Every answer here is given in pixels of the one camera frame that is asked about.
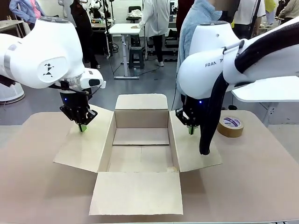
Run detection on black plastic stool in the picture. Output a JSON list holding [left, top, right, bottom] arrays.
[[128, 46, 145, 70]]

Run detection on thin black camera cable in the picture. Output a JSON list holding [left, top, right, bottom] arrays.
[[48, 83, 105, 96]]

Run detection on figure in blue shirt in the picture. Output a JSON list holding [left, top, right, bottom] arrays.
[[9, 0, 46, 25]]

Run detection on person in beige jacket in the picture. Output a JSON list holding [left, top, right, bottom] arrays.
[[277, 0, 299, 24]]

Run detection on person in yellow jacket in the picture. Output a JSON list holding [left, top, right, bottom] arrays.
[[265, 0, 277, 14]]

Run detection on person in blue fleece jacket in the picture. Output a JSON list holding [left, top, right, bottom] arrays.
[[177, 0, 235, 98]]

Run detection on white air purifier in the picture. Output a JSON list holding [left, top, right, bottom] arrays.
[[0, 82, 25, 103]]

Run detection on light wooden table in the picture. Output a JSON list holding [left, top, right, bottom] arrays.
[[0, 20, 25, 39]]

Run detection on brown cardboard box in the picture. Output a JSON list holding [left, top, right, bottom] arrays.
[[52, 93, 222, 217]]

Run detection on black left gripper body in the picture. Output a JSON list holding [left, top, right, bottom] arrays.
[[59, 90, 91, 114]]

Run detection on white standing desk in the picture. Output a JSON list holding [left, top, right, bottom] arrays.
[[108, 23, 147, 79]]

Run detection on person in black apron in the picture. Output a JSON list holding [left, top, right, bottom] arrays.
[[70, 0, 101, 70]]

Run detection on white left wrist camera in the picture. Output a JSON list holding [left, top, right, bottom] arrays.
[[80, 69, 107, 90]]

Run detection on white side table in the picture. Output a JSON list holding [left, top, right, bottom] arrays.
[[230, 76, 299, 103]]

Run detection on person in white lab coat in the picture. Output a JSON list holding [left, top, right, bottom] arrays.
[[139, 0, 171, 68]]

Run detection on office chair with cloth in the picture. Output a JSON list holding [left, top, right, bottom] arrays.
[[126, 6, 142, 22]]

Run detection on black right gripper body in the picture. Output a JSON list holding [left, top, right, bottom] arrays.
[[183, 94, 212, 122]]

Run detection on person white shirt black strap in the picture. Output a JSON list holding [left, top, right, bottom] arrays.
[[233, 0, 267, 40]]

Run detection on black stand pole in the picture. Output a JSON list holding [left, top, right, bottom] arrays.
[[102, 0, 113, 59]]

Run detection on left arm black cable sleeve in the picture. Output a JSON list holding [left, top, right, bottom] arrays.
[[0, 74, 16, 89]]

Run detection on brown packing tape roll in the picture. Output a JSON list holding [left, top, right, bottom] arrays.
[[217, 116, 245, 138]]

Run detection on background desk with green item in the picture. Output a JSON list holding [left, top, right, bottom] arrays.
[[91, 20, 112, 33]]

